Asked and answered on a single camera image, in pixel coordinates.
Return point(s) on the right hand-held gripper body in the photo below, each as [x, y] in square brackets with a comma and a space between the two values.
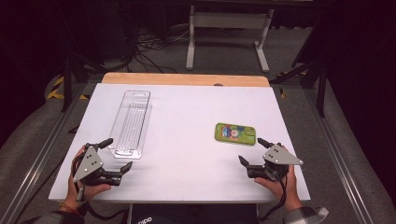
[280, 157]

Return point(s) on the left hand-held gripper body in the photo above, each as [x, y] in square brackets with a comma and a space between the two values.
[88, 164]

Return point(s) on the person's left hand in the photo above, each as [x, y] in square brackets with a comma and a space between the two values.
[81, 191]

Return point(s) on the person's right hand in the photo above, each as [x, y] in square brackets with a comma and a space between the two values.
[285, 189]

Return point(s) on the clear plastic tray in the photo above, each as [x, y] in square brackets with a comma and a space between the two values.
[132, 124]

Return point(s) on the white table cover board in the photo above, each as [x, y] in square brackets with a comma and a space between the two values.
[186, 161]

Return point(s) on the person's dark clothing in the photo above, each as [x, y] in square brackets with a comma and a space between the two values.
[193, 215]

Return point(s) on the black tripod stand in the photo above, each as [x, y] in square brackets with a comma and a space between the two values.
[320, 84]

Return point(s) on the metal floor rail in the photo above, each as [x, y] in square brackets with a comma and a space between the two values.
[37, 158]
[339, 161]

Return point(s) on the white metal table frame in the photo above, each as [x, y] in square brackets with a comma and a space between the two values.
[229, 20]

